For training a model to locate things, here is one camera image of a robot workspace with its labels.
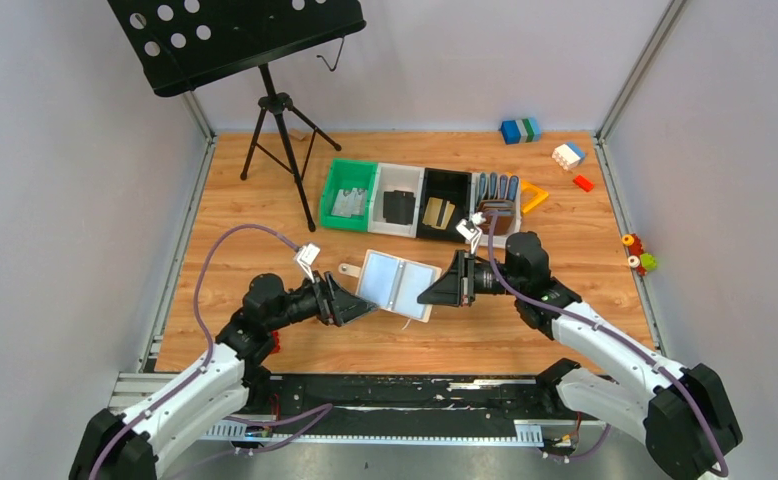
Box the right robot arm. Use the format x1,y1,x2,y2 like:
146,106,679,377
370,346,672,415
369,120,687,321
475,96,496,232
418,232,743,479

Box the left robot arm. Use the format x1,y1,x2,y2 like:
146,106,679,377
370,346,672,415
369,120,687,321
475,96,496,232
69,273,379,479

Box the gold cards in black bin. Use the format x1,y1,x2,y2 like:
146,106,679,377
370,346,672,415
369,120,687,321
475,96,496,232
422,197,456,230

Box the black card in white bin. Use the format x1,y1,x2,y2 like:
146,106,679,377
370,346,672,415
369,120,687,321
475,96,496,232
382,190,417,225

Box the silver cards in green bin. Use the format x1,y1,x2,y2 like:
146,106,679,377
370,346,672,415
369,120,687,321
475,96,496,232
331,188,369,218

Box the brown leather wallets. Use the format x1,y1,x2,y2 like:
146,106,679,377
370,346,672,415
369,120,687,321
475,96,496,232
476,199,520,236

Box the black plastic bin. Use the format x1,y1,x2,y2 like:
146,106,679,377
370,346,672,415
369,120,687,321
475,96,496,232
416,168,472,243

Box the red white toy block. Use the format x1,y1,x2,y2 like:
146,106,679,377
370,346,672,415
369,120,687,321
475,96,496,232
270,331,281,355

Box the white bin with wallets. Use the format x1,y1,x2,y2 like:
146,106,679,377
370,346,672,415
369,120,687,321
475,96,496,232
470,172,521,248

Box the white plastic bin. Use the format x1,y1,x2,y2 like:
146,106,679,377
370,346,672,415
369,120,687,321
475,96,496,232
367,162,424,238

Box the yellow plastic angle piece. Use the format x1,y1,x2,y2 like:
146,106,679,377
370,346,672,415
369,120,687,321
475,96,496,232
520,180,549,214

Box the green plastic bin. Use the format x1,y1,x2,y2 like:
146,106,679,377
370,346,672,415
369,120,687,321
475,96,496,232
319,158,378,232

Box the red toy brick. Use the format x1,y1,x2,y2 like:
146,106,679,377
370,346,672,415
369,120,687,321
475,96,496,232
573,175,595,193

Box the blue green block stack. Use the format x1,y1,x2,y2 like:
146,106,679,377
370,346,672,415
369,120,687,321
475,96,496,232
499,117,542,145

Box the white blue toy block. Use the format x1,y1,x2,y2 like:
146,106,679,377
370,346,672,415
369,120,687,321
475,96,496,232
551,142,586,171

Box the red green toy car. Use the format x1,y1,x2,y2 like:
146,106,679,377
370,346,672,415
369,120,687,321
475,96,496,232
621,233,658,277

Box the black music stand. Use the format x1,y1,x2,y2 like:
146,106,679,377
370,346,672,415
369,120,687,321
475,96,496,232
108,0,367,231

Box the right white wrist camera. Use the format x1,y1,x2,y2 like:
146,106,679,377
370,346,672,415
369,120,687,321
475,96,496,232
455,212,488,257

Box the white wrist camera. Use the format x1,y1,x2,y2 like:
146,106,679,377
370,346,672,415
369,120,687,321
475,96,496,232
293,242,321,282
455,212,488,257

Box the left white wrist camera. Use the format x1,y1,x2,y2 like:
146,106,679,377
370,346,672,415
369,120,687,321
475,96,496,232
293,242,321,282

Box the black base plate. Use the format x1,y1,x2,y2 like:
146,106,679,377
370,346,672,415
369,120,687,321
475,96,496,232
241,374,589,439

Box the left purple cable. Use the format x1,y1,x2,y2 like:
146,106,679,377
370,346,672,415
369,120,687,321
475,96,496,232
87,223,336,480

